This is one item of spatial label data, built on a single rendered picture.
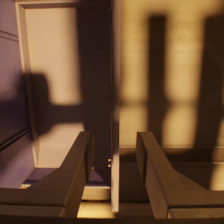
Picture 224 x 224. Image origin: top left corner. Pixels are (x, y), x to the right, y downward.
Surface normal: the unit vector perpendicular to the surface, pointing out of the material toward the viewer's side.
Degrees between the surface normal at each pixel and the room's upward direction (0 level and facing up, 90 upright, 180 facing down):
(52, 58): 0
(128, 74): 0
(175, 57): 0
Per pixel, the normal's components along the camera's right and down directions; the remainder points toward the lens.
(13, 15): 1.00, 0.01
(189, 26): 0.00, 0.27
